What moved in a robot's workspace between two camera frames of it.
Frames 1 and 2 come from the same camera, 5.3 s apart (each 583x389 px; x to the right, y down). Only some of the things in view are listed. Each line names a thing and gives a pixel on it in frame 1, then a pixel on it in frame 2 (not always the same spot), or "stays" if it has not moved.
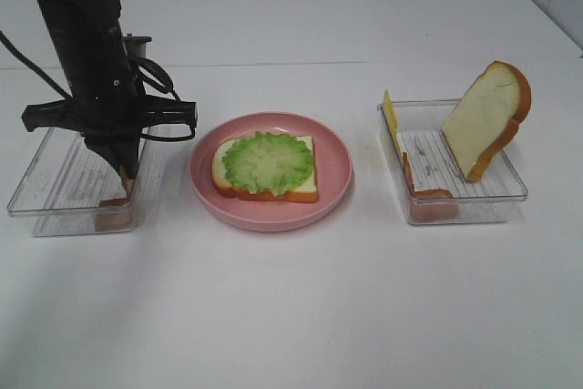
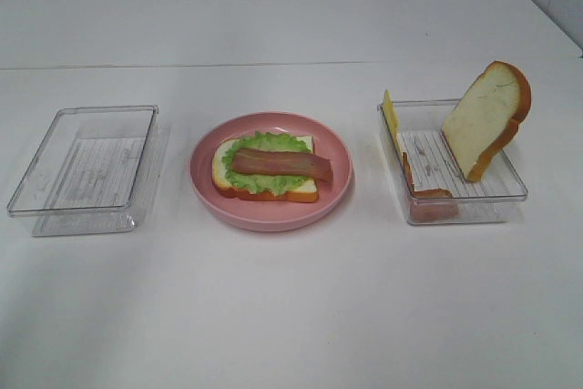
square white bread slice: (306, 191) stays
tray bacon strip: (116, 214) -> (277, 162)
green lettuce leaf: (267, 162) stays
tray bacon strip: (431, 205) stays
